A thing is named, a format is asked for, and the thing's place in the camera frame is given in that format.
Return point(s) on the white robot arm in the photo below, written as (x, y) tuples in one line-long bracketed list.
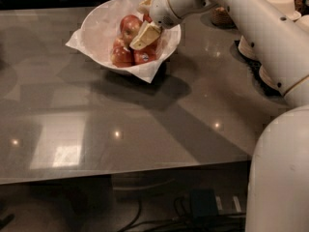
[(278, 189)]

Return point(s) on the white paper liner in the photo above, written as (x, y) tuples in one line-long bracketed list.
[(80, 42)]

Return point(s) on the small red apple left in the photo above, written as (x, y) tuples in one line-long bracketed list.
[(119, 41)]

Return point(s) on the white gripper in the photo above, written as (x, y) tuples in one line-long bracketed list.
[(159, 9)]

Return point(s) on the white paper bowl stack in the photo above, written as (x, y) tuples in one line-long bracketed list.
[(287, 8)]

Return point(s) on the glass jar with cereal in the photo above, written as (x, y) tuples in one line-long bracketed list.
[(220, 18)]

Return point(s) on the black rubber mat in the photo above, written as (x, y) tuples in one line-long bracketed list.
[(254, 67)]

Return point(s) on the red apple with sticker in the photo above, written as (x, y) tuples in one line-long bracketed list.
[(144, 55)]

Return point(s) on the yellow-red apple centre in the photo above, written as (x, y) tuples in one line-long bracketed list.
[(130, 30)]

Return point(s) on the black power adapter box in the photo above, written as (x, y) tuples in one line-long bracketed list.
[(203, 203)]

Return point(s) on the rear stack of paper plates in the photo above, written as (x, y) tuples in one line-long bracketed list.
[(246, 50)]

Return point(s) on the stack of paper plates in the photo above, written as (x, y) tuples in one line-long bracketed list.
[(266, 79), (246, 50)]

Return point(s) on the front stack of paper plates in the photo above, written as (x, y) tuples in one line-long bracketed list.
[(266, 79)]

